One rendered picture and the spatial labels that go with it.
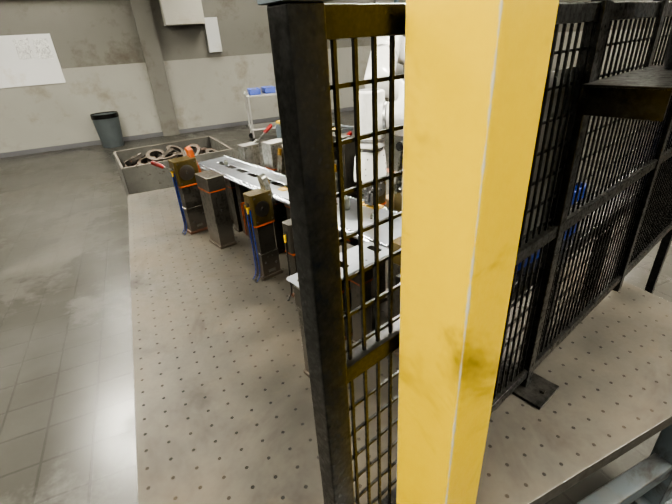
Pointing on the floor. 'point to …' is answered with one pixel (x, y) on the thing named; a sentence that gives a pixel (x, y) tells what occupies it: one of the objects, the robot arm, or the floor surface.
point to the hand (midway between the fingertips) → (371, 197)
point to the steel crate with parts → (152, 180)
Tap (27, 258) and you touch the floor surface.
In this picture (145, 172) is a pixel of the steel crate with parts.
